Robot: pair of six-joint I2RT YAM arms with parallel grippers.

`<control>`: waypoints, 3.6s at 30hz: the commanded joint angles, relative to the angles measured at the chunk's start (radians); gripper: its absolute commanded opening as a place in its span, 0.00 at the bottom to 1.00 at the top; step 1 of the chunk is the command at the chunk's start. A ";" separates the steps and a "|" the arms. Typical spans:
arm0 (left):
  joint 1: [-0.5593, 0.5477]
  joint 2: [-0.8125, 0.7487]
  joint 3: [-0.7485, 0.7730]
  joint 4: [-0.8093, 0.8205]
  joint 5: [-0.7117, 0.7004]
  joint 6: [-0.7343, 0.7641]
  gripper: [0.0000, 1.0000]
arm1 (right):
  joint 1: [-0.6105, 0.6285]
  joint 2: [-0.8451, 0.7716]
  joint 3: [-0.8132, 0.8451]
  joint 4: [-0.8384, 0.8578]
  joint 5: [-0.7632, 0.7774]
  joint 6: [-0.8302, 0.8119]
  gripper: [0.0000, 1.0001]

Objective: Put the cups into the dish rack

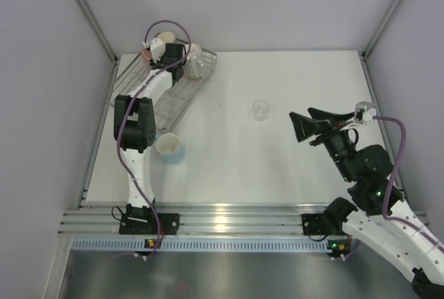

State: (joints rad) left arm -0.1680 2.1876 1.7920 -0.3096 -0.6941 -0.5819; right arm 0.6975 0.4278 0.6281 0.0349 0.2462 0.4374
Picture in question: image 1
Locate beige ceramic mug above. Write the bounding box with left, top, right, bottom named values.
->
left=156, top=31, right=176, bottom=44

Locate aluminium frame post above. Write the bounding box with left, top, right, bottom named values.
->
left=360, top=0, right=405, bottom=62
left=75, top=0, right=118, bottom=65

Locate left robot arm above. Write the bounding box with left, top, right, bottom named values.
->
left=114, top=43, right=187, bottom=209

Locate clear glass cup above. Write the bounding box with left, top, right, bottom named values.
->
left=253, top=100, right=270, bottom=122

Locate pink cartoon mug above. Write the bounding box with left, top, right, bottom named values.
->
left=140, top=46, right=153, bottom=71

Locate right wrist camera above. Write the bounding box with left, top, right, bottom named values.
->
left=353, top=101, right=377, bottom=126

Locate white mug orange inside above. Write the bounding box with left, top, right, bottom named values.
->
left=185, top=44, right=204, bottom=79

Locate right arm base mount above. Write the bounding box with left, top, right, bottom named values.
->
left=302, top=197, right=357, bottom=239

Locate light blue mug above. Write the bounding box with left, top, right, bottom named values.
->
left=155, top=133, right=185, bottom=164

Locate perforated cable tray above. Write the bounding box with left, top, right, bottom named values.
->
left=71, top=237, right=332, bottom=253

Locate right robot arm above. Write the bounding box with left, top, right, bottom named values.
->
left=289, top=102, right=443, bottom=298

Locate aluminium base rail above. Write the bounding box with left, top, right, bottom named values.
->
left=58, top=203, right=327, bottom=239

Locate right aluminium frame post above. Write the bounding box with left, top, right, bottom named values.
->
left=360, top=0, right=405, bottom=62

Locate left aluminium frame post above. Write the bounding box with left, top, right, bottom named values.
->
left=75, top=0, right=118, bottom=65

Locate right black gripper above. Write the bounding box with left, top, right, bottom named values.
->
left=289, top=107, right=357, bottom=182

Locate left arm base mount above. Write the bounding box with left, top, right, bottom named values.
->
left=111, top=204, right=180, bottom=236

